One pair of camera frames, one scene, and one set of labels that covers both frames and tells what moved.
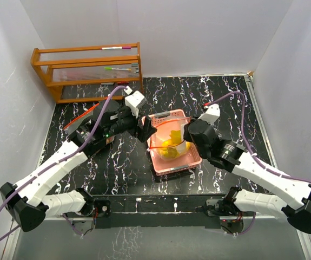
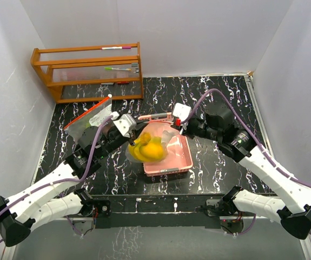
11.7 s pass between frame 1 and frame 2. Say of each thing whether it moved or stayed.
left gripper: moved
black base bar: stayed
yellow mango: moved
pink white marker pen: stayed
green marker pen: stayed
